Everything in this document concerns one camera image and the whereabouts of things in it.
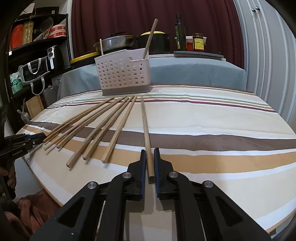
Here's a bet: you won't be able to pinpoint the person's left hand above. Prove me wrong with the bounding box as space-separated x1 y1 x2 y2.
0 163 16 188

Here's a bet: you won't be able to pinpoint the wooden board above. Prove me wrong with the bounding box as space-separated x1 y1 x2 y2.
26 95 44 118

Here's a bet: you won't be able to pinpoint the striped tablecloth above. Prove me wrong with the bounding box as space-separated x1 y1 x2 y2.
28 86 295 232

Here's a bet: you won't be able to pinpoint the grey-blue table cover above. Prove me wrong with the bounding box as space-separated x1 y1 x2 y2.
57 57 247 99

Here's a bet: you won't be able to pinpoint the black shelf unit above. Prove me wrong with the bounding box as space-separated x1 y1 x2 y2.
1 4 70 110

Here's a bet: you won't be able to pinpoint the white handheld device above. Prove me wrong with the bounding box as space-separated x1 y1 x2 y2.
47 45 57 70

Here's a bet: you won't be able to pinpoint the yellow flat pan lid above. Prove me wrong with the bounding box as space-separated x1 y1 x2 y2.
70 52 99 64

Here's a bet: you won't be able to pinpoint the white perforated utensil caddy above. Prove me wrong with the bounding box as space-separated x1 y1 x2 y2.
95 48 152 96

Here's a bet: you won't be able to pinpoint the red white striped tin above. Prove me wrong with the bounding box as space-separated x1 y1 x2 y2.
48 24 66 38

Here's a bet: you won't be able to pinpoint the grey tray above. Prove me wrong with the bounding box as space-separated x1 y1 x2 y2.
174 51 226 61

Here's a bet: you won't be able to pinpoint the black pot yellow lid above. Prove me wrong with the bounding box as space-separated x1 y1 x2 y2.
138 31 171 55

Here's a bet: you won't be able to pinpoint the steel wok with lid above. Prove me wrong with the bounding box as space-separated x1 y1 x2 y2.
93 32 138 54

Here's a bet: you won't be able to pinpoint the sauce jar yellow label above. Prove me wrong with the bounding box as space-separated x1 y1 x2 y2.
193 33 204 51

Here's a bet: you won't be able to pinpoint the dark olive oil bottle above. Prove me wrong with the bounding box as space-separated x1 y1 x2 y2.
175 14 187 51

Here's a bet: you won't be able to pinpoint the white cabinet doors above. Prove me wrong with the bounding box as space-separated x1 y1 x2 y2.
234 1 295 128

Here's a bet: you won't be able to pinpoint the black bag white straps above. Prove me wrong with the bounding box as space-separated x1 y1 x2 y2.
18 58 53 95

